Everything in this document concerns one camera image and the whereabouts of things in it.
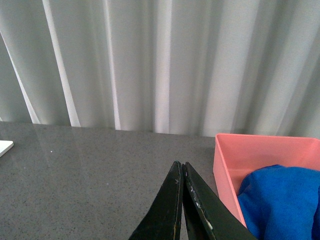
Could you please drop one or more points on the white curtain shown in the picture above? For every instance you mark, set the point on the white curtain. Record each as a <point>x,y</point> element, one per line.
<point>192,67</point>

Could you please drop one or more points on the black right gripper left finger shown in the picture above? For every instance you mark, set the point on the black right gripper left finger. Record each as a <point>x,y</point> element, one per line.
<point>163,219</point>

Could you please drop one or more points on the white rack base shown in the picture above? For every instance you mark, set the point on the white rack base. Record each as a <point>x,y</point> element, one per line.
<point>5,145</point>

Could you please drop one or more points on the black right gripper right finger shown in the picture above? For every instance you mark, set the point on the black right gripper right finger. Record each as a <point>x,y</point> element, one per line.
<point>206,217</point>

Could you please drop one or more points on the blue microfiber cloth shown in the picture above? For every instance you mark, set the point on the blue microfiber cloth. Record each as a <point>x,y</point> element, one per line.
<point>281,203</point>

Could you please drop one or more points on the pink plastic bin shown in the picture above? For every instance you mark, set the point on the pink plastic bin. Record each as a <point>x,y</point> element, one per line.
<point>237,155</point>

